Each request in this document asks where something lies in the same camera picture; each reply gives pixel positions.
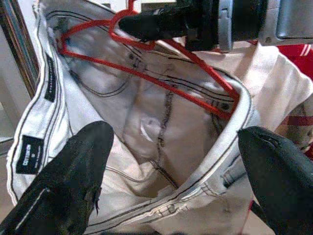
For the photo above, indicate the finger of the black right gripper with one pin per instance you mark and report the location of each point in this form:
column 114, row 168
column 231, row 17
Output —
column 168, row 7
column 151, row 27

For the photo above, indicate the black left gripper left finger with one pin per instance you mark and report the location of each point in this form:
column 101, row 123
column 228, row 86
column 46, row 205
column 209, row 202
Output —
column 61, row 191

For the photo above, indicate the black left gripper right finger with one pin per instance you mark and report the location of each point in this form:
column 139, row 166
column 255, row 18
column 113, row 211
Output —
column 281, row 183

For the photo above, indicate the red plastic hanger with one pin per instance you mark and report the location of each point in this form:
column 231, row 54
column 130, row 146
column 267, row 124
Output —
column 146, row 46

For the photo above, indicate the white jeans dark stitching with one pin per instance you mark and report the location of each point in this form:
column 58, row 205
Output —
column 171, row 147

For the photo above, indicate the brown wooden frame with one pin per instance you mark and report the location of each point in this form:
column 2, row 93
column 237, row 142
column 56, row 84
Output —
column 14, row 49

